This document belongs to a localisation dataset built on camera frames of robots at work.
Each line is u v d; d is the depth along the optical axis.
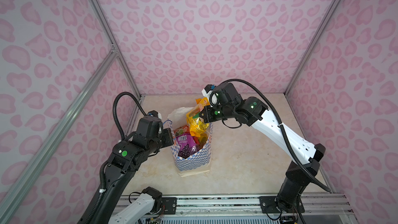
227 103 0.51
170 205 0.73
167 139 0.57
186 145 0.73
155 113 0.59
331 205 0.75
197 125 0.68
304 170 0.37
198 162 0.70
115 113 0.44
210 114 0.58
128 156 0.40
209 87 0.60
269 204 0.73
